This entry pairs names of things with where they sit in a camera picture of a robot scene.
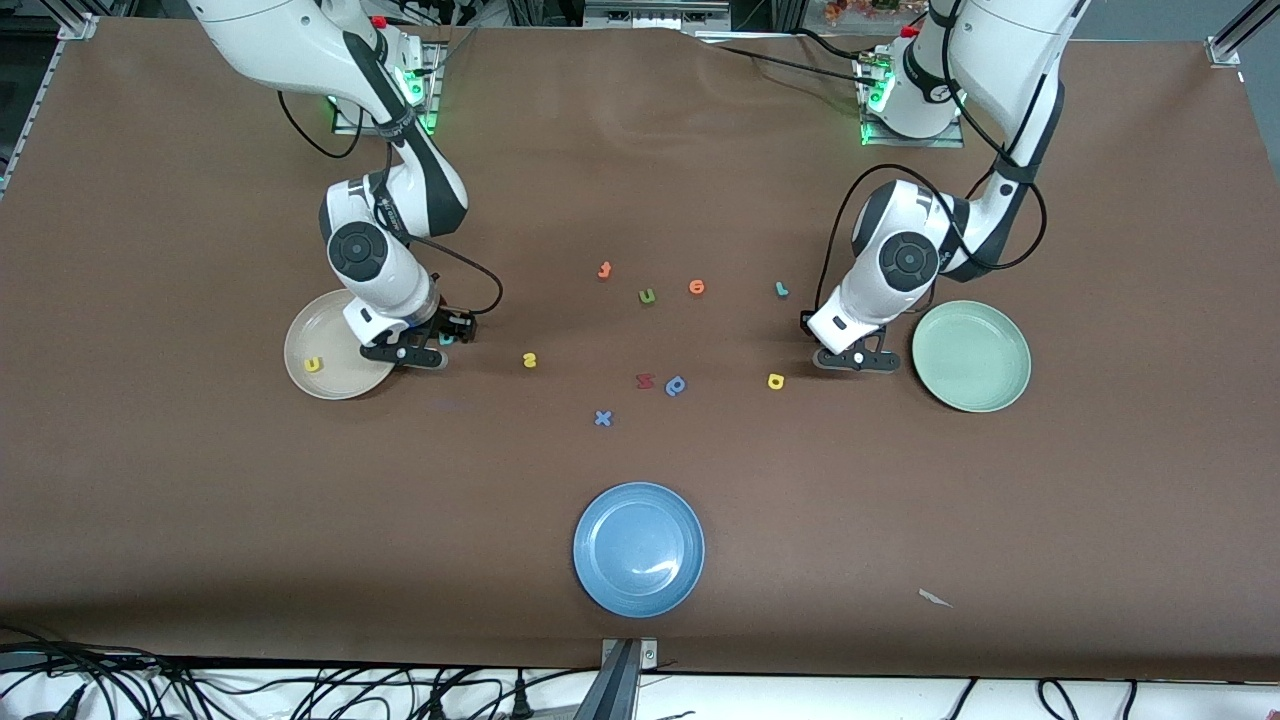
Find orange dried flowers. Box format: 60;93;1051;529
825;0;906;23

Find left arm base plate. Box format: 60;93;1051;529
858;55;966;149

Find brown table cover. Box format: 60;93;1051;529
0;18;1280;683

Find black base power cable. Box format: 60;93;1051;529
790;28;881;66
695;40;871;86

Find aluminium frame profile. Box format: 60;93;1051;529
1205;0;1280;69
0;10;101;201

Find green plate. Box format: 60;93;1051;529
911;300;1033;414

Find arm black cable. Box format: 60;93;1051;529
818;30;1049;313
277;90;504;319

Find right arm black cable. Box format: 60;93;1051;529
277;90;504;319

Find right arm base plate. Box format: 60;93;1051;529
333;40;441;136

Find grey metal box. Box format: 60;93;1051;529
583;0;733;31

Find beige brown plate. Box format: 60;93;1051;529
283;290;401;402

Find dark grey pole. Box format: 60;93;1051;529
572;640;641;720

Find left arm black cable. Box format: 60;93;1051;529
818;30;1049;313

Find blue plate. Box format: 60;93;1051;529
572;482;706;619

